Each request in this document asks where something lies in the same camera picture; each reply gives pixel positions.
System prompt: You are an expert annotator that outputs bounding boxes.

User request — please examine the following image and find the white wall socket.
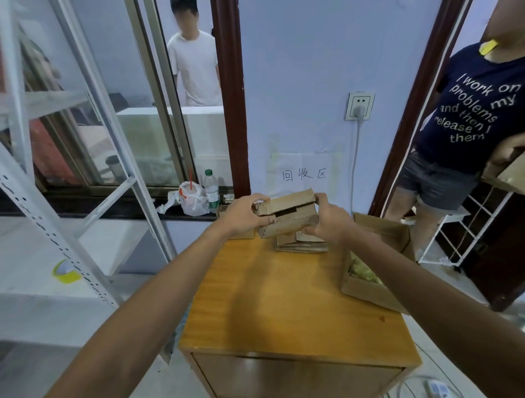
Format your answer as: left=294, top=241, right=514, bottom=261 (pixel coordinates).
left=345, top=91, right=376, bottom=122

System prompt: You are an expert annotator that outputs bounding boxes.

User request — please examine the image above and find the yellow-green packing filler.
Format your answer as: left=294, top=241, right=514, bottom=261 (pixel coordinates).
left=349, top=252, right=385, bottom=286

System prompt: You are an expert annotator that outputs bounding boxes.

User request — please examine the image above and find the person's right hand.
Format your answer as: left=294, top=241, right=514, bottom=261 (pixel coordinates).
left=302, top=193, right=358, bottom=243

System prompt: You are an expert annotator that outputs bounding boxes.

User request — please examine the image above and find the white metal shelf rack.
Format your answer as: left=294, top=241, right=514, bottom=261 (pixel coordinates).
left=0, top=0, right=178, bottom=370

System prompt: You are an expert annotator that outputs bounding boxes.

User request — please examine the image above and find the white plastic bag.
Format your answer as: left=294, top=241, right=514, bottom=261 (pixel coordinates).
left=156, top=181, right=211, bottom=217

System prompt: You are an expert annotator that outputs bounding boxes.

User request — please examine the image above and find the white wire rack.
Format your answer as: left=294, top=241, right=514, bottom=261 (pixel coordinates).
left=418, top=191, right=514, bottom=268

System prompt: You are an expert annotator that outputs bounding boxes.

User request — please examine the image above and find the grey sliding window frame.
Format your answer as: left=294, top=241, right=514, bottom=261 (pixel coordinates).
left=123, top=0, right=198, bottom=190

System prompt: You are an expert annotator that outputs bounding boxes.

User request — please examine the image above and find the brown cardboard box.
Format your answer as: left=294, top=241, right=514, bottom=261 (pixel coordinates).
left=254, top=188, right=321, bottom=239

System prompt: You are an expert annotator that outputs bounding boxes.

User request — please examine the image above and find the white paper wall sign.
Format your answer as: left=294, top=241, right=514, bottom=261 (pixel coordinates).
left=266, top=152, right=342, bottom=198

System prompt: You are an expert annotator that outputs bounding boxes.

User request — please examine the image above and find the white plug with cable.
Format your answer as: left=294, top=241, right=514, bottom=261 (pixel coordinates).
left=350, top=105, right=367, bottom=215

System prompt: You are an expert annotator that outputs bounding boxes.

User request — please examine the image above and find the white floor cable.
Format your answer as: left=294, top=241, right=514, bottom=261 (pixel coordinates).
left=392, top=342, right=466, bottom=398

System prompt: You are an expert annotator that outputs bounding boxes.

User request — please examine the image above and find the dark brown door frame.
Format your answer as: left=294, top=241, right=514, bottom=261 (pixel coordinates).
left=209, top=0, right=252, bottom=199
left=368, top=0, right=473, bottom=218

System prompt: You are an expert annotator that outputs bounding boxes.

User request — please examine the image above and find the person's left forearm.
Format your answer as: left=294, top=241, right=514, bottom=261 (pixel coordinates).
left=44, top=223, right=230, bottom=398

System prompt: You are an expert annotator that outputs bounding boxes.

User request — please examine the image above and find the stack of flattened cardboard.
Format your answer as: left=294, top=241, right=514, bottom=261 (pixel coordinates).
left=274, top=231, right=329, bottom=253

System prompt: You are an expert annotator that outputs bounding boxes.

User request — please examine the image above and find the large open cardboard box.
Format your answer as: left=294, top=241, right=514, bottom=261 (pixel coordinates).
left=340, top=212, right=416, bottom=316

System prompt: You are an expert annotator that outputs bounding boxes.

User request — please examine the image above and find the person's right forearm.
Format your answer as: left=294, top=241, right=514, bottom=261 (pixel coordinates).
left=346, top=227, right=525, bottom=398

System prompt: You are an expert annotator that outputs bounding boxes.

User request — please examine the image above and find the yellow tape roll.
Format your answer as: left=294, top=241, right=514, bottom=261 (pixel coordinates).
left=52, top=259, right=83, bottom=285

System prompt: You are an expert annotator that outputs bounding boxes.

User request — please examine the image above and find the clear plastic water bottle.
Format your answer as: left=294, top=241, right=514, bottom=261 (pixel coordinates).
left=204, top=169, right=221, bottom=214

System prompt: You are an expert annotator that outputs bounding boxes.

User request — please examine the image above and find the white counter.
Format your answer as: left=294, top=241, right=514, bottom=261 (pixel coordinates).
left=116, top=106, right=233, bottom=187

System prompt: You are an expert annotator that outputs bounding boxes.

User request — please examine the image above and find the tan cardboard box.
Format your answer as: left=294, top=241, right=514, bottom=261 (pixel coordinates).
left=481, top=150, right=525, bottom=196

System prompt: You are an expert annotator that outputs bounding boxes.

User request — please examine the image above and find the white power strip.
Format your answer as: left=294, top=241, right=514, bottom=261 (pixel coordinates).
left=426, top=379, right=453, bottom=398

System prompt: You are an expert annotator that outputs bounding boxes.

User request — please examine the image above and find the wooden cabinet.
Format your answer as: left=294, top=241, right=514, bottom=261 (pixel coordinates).
left=179, top=235, right=423, bottom=398

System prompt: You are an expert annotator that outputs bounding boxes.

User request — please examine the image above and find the person's left hand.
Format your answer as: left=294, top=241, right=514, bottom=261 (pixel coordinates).
left=220, top=193, right=276, bottom=239

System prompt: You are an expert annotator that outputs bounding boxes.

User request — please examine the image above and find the metal cup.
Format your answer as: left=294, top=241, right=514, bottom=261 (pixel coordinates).
left=104, top=154, right=125, bottom=182

